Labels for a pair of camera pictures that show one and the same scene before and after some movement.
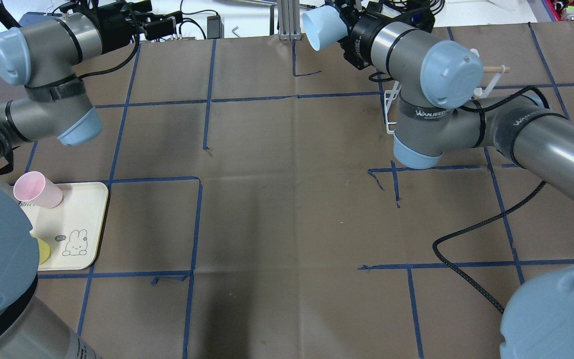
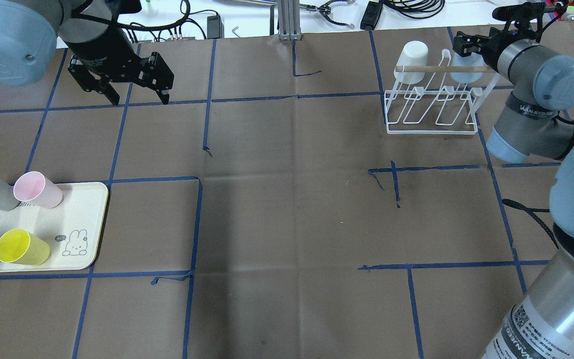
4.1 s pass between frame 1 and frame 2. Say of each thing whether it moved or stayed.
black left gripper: moved
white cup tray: stayed
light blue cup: moved
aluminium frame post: stayed
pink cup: stayed
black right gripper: moved
